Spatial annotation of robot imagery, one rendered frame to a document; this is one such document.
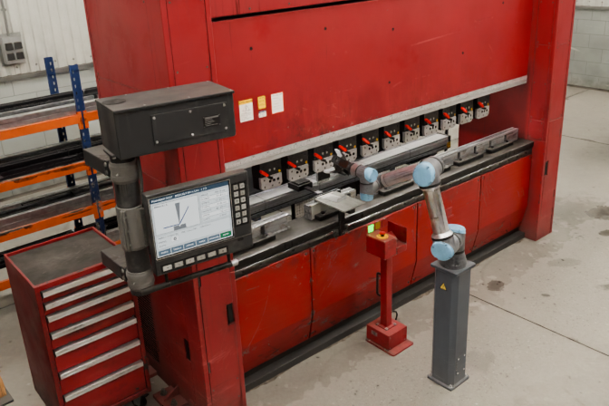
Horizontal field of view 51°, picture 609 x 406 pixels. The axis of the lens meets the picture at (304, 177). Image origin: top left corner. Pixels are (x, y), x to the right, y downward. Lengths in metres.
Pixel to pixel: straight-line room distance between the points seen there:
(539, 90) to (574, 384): 2.33
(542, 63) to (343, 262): 2.33
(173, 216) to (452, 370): 2.03
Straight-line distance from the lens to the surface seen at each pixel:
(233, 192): 2.72
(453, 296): 3.69
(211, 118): 2.61
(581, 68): 11.41
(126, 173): 2.64
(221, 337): 3.55
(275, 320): 3.90
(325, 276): 4.04
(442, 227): 3.43
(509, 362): 4.31
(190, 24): 2.97
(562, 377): 4.27
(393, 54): 4.16
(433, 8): 4.41
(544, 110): 5.44
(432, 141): 5.07
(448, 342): 3.86
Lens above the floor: 2.52
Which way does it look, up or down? 21 degrees down
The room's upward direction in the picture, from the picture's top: 3 degrees counter-clockwise
